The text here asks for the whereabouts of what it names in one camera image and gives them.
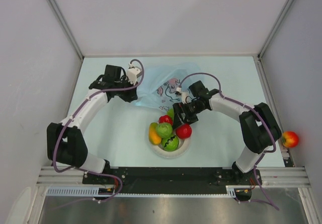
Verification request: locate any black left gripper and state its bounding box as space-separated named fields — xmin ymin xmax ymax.
xmin=114 ymin=77 xmax=138 ymax=103

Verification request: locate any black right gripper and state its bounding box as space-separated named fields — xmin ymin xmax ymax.
xmin=172 ymin=100 xmax=206 ymax=130

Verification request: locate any green fake starfruit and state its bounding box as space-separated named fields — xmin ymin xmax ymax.
xmin=167 ymin=108 xmax=174 ymax=120

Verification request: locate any red fake apple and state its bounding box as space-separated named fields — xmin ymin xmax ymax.
xmin=175 ymin=124 xmax=192 ymax=139

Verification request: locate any red fake bell pepper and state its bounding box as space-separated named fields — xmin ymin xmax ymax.
xmin=158 ymin=115 xmax=173 ymax=125

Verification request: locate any green fake custard apple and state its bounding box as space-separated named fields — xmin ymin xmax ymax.
xmin=156 ymin=122 xmax=173 ymax=138

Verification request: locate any white paper plate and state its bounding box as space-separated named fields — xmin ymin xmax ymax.
xmin=149 ymin=117 xmax=192 ymax=159

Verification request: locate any green fake watermelon ball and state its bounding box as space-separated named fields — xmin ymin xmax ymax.
xmin=161 ymin=134 xmax=180 ymax=152

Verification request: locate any light blue plastic bag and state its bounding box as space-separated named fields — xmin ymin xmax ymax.
xmin=133 ymin=62 xmax=202 ymax=112

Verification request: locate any yellow green fake mango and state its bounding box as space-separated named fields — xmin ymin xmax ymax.
xmin=148 ymin=122 xmax=162 ymax=145

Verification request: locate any red fake tomato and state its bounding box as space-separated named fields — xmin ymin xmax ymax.
xmin=282 ymin=131 xmax=299 ymax=148

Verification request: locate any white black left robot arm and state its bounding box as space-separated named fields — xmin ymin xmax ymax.
xmin=46 ymin=59 xmax=144 ymax=184

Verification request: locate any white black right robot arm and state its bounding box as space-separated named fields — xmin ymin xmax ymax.
xmin=173 ymin=81 xmax=282 ymax=184

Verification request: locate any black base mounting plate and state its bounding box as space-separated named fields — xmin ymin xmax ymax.
xmin=83 ymin=166 xmax=262 ymax=195

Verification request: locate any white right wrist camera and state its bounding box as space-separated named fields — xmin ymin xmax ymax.
xmin=175 ymin=87 xmax=192 ymax=104

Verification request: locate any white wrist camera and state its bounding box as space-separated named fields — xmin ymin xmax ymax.
xmin=126 ymin=64 xmax=142 ymax=85
xmin=175 ymin=87 xmax=192 ymax=104

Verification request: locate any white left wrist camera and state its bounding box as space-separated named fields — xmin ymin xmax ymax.
xmin=126 ymin=64 xmax=142 ymax=85

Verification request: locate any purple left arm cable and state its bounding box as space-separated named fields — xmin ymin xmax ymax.
xmin=51 ymin=58 xmax=145 ymax=204

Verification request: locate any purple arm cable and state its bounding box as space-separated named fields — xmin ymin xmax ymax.
xmin=179 ymin=72 xmax=280 ymax=211
xmin=51 ymin=58 xmax=145 ymax=204

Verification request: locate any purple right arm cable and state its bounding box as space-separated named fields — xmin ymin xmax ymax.
xmin=179 ymin=72 xmax=280 ymax=211

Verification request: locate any aluminium frame rail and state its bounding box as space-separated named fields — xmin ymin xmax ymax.
xmin=253 ymin=55 xmax=321 ymax=223

